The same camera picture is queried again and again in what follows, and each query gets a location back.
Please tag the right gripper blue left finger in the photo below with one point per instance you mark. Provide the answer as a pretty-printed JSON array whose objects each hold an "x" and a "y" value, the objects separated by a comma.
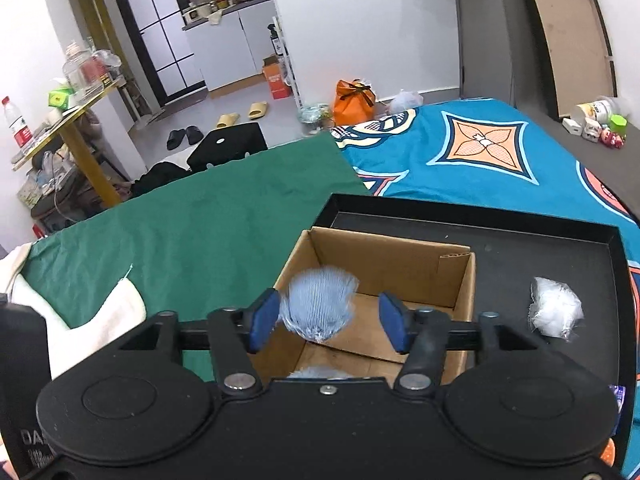
[{"x": 260, "y": 318}]

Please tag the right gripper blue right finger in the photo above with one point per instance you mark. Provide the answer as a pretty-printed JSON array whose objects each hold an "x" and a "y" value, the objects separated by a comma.
[{"x": 397, "y": 321}]

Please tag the small blue knitted plush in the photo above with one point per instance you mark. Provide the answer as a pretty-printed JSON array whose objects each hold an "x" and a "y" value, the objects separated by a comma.
[{"x": 317, "y": 303}]

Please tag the brown cardboard box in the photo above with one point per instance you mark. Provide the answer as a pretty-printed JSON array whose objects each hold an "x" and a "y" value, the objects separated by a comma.
[{"x": 395, "y": 276}]

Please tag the white fluff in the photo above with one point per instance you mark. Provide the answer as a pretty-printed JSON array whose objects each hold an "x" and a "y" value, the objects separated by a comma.
[{"x": 555, "y": 309}]

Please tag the fluffy grey-blue plush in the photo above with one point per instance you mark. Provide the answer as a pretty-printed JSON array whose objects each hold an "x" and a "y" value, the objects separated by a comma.
[{"x": 319, "y": 372}]

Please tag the green cloth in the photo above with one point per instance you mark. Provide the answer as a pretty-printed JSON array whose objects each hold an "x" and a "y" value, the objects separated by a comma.
[{"x": 212, "y": 240}]

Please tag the black shallow tray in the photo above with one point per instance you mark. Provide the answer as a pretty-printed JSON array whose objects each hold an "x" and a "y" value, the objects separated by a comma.
[{"x": 512, "y": 248}]

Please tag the black stool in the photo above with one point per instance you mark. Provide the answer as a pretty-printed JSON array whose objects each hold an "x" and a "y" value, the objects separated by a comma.
[{"x": 226, "y": 144}]

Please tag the blue patterned blanket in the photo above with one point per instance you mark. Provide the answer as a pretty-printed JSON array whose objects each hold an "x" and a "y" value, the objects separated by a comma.
[{"x": 484, "y": 153}]

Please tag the yellow side table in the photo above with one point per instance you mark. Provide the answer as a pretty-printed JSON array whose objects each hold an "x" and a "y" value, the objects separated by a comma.
[{"x": 67, "y": 130}]

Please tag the black slippers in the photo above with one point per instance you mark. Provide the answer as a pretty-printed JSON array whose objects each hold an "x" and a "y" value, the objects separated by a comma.
[{"x": 192, "y": 134}]

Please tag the white plastic bag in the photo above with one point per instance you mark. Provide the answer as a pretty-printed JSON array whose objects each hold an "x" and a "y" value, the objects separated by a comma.
[{"x": 405, "y": 100}]

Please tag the orange bag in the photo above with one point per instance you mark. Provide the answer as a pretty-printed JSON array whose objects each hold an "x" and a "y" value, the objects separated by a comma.
[{"x": 354, "y": 103}]

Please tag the orange cardboard box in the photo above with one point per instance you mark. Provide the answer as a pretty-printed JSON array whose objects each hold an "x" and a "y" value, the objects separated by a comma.
[{"x": 273, "y": 75}]

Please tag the grey bench mattress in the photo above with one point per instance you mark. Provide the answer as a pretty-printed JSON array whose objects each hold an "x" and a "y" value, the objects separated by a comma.
[{"x": 617, "y": 169}]

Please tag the white kitchen cabinet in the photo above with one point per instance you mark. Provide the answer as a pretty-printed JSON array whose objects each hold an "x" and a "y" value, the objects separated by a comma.
[{"x": 235, "y": 48}]

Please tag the green lidded jar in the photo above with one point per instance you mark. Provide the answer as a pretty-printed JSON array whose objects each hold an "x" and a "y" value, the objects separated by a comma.
[{"x": 617, "y": 123}]

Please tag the leaning black tray lid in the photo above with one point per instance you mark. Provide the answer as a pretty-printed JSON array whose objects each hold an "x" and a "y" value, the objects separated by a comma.
[{"x": 575, "y": 54}]

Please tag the grey door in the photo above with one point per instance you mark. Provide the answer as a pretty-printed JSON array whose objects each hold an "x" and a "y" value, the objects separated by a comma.
[{"x": 485, "y": 57}]

